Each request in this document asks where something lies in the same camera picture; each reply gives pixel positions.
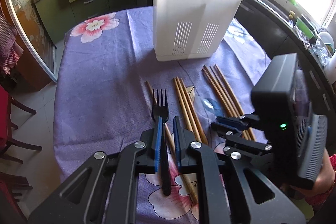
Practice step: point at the dark wooden chopstick three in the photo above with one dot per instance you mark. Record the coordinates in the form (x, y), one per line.
(230, 92)

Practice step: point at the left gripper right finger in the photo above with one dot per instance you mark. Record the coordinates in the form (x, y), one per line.
(191, 156)

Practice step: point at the white plastic utensil holder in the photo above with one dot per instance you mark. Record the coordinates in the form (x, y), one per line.
(190, 29)

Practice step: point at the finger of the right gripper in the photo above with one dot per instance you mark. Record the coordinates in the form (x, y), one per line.
(239, 126)

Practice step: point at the person right hand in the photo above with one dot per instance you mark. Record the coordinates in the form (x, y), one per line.
(324, 180)

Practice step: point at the light bamboo chopstick three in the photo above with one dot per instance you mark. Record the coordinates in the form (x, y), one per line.
(201, 133)

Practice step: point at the light bamboo chopstick two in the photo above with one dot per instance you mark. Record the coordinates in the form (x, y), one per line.
(194, 128)

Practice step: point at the single brown chopstick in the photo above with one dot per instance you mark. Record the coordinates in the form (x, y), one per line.
(169, 138)

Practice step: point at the red wooden chair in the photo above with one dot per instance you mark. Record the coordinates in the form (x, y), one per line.
(9, 182)

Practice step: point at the black plastic fork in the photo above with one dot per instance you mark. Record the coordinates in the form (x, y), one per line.
(160, 111)

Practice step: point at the purple floral tablecloth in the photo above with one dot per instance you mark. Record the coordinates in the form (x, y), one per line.
(102, 102)

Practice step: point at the dark wooden chopstick one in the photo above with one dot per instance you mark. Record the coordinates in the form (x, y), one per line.
(220, 91)

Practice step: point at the light bamboo chopstick one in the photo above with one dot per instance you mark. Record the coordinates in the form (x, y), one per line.
(182, 105)

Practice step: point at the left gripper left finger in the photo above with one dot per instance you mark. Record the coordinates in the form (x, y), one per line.
(148, 157)

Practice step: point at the dark wooden chopstick two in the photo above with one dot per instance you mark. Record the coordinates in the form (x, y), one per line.
(223, 90)

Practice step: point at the checked hanging apron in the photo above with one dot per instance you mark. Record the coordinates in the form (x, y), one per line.
(11, 51)

